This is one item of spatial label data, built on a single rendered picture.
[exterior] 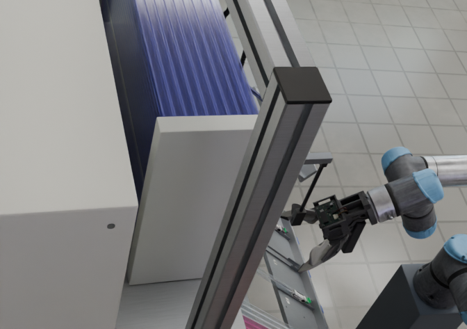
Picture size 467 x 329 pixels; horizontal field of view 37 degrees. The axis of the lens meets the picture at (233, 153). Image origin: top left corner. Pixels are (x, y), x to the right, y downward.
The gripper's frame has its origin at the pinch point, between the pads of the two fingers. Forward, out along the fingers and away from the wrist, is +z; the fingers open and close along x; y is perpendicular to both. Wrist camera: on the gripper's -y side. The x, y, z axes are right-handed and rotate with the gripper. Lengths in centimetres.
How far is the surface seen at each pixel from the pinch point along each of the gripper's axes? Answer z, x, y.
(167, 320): 15, 33, 51
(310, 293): 1.1, -3.3, -33.8
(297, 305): 4.7, 2.6, -24.8
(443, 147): -76, -113, -164
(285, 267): 4.6, -8.5, -25.2
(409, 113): -68, -137, -159
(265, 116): -9, 40, 91
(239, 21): -10, 29, 93
